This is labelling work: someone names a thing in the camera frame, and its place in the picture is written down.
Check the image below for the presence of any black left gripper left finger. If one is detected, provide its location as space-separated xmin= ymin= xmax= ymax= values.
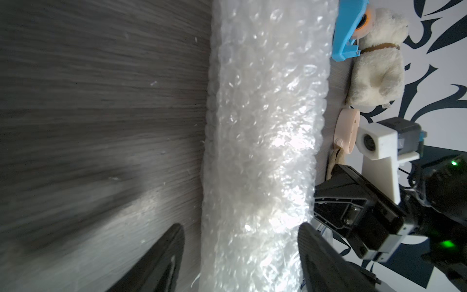
xmin=108 ymin=223 xmax=185 ymax=292

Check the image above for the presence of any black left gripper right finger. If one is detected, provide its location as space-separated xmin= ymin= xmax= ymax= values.
xmin=297 ymin=223 xmax=376 ymax=292

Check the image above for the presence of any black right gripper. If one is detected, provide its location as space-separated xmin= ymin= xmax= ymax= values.
xmin=314 ymin=164 xmax=415 ymax=262

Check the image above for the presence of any clear bubble wrap sheet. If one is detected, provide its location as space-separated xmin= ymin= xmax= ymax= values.
xmin=198 ymin=1 xmax=339 ymax=292

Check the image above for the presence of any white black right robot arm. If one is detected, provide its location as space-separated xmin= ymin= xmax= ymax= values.
xmin=314 ymin=155 xmax=467 ymax=291

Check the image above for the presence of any wooden brush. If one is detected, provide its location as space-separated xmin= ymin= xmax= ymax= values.
xmin=325 ymin=147 xmax=346 ymax=181

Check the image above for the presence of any pink round timer clock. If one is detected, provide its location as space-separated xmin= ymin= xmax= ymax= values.
xmin=333 ymin=108 xmax=361 ymax=154

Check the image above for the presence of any white plush teddy bear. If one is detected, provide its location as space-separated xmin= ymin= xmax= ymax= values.
xmin=346 ymin=8 xmax=409 ymax=107

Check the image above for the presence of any blue tape dispenser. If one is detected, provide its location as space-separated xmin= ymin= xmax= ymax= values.
xmin=332 ymin=0 xmax=369 ymax=62

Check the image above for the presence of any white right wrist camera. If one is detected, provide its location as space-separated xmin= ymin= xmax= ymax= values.
xmin=356 ymin=117 xmax=423 ymax=204

